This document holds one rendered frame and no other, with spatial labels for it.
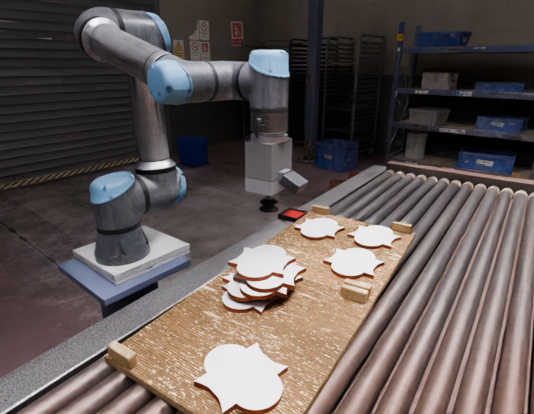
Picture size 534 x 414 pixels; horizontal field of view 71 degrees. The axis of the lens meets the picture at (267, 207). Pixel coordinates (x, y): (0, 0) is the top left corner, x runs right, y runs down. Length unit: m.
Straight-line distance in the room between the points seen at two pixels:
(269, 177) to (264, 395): 0.38
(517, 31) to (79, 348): 5.74
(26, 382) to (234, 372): 0.35
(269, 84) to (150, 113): 0.46
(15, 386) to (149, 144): 0.64
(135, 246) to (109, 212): 0.12
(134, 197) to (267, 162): 0.46
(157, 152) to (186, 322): 0.52
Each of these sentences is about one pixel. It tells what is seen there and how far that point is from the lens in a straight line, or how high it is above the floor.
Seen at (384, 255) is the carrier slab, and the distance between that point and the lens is 1.05.
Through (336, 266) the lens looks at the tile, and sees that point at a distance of 0.95.
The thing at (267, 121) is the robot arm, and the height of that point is 1.31.
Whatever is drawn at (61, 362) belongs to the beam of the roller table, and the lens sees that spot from 0.81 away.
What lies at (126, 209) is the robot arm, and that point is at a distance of 1.07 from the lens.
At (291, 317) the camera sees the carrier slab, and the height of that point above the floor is 0.94.
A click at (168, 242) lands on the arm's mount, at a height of 0.90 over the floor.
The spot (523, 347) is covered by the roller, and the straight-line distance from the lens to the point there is 0.89.
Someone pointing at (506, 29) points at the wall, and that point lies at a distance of 5.97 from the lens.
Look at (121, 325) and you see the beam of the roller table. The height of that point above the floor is 0.92.
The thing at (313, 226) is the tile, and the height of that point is 0.95.
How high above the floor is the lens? 1.41
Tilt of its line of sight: 21 degrees down
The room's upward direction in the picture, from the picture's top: straight up
